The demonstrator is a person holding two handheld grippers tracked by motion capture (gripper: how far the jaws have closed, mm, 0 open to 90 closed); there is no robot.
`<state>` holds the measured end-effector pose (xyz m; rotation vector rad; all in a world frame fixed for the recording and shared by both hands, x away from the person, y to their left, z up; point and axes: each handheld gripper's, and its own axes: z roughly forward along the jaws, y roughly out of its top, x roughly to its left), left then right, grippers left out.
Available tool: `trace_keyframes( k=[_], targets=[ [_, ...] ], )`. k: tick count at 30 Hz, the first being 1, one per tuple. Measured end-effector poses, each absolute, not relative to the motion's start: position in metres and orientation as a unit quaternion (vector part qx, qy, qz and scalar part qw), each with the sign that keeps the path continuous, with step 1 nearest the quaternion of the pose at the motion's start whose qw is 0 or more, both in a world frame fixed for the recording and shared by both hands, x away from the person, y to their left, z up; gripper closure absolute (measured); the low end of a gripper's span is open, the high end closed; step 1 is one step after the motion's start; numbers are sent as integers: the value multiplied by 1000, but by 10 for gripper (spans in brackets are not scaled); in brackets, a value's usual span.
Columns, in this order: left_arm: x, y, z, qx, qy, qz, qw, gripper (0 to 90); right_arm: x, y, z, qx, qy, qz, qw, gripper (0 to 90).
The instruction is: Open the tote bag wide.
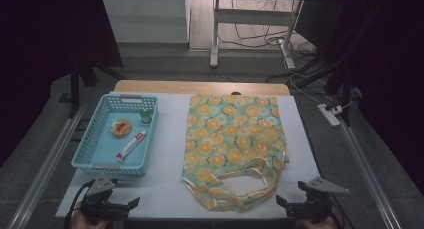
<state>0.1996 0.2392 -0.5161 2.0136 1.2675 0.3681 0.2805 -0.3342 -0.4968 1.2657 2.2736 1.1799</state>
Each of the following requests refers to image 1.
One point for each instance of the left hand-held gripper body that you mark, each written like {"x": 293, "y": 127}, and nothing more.
{"x": 100, "y": 202}

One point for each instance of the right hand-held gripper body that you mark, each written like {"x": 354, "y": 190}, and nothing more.
{"x": 315, "y": 202}

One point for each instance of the light blue plastic basket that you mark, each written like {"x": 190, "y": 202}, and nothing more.
{"x": 100, "y": 152}

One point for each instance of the white red toothpaste tube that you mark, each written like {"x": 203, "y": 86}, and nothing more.
{"x": 131, "y": 145}

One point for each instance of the round orange snack packet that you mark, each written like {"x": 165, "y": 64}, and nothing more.
{"x": 121, "y": 128}

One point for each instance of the orange floral tote bag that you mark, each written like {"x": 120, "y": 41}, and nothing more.
{"x": 233, "y": 139}

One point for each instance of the small green-capped bottle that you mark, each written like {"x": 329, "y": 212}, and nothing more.
{"x": 146, "y": 115}

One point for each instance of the person's right hand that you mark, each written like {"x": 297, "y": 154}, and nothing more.
{"x": 315, "y": 224}

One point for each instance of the person's left hand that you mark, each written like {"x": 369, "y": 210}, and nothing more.
{"x": 86, "y": 223}

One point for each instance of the white table mat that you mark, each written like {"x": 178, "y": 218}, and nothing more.
{"x": 170, "y": 129}

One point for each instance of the white power strip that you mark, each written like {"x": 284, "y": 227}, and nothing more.
{"x": 329, "y": 115}

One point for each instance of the black metal stand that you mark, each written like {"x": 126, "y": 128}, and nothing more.
{"x": 343, "y": 79}
{"x": 76, "y": 85}

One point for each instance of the black curtain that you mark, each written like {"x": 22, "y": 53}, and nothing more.
{"x": 390, "y": 72}
{"x": 43, "y": 49}

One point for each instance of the white cabinet panel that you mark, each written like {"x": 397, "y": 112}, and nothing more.
{"x": 143, "y": 19}

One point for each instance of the aluminium rail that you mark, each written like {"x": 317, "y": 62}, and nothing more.
{"x": 43, "y": 169}
{"x": 370, "y": 179}

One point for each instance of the white desk frame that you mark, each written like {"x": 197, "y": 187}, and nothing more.
{"x": 253, "y": 17}

